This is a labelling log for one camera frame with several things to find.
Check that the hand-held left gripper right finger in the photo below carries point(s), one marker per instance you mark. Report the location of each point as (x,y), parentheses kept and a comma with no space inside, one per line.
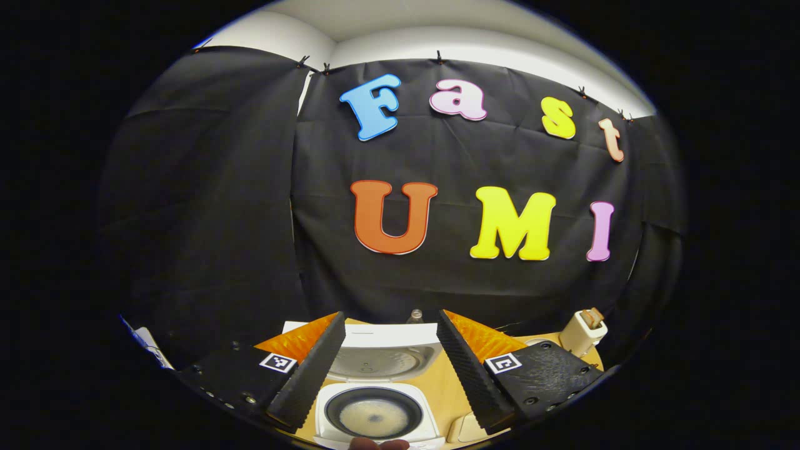
(469,375)

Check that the black backdrop cloth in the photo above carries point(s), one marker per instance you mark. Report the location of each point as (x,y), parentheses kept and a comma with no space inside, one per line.
(237,200)

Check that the white rice cooker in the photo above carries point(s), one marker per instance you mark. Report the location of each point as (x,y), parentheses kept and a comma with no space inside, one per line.
(387,335)

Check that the clear plastic water bottle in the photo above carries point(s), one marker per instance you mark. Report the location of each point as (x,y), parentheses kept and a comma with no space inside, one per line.
(416,317)

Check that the white toaster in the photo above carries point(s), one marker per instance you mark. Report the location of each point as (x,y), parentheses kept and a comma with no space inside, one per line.
(578,342)

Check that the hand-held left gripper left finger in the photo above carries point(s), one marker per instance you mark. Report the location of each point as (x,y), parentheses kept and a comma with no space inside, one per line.
(312,375)

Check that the toasted bread slice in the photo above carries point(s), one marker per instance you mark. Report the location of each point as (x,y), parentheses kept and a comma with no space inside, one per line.
(592,317)

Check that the clear box of rice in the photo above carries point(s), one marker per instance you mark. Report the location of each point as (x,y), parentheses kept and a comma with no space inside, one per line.
(465,429)

